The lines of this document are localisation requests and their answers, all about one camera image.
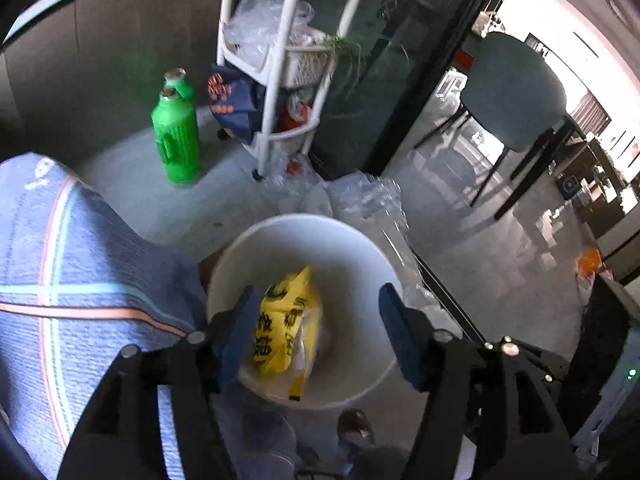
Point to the dark kitchen counter cabinet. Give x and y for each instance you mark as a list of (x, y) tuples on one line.
[(75, 60)]

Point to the navy printed bag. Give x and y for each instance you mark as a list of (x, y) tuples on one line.
[(235, 105)]

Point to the yellow printed plastic bag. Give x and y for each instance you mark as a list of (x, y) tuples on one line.
[(280, 320)]

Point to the grey chair with black legs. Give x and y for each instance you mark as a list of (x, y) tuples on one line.
[(510, 95)]

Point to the orange plastic bag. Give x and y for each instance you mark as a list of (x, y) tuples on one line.
[(589, 260)]

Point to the blue plaid tablecloth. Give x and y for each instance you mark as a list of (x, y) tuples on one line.
[(75, 260)]

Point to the green plastic bottle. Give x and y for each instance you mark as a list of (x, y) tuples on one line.
[(175, 140), (182, 87)]

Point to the green onion stalks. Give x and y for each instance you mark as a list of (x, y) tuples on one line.
[(340, 42)]

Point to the black framed glass door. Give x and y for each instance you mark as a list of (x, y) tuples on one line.
[(450, 60)]

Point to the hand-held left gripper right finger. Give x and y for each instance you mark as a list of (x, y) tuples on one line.
[(400, 335)]

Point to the white round bin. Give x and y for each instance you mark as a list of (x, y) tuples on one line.
[(300, 240)]

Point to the dark box with white icon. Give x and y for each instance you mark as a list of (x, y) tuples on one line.
[(568, 186)]

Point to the red and white plastic bag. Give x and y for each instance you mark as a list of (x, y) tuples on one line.
[(290, 120)]

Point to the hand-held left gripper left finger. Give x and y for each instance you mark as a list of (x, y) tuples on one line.
[(240, 332)]

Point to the crumpled clear plastic sheet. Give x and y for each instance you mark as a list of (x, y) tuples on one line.
[(365, 200)]

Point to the white tiered storage rack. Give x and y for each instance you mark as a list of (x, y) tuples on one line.
[(272, 110)]

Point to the clear plastic bags bundle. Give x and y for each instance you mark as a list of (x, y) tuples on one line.
[(250, 35)]

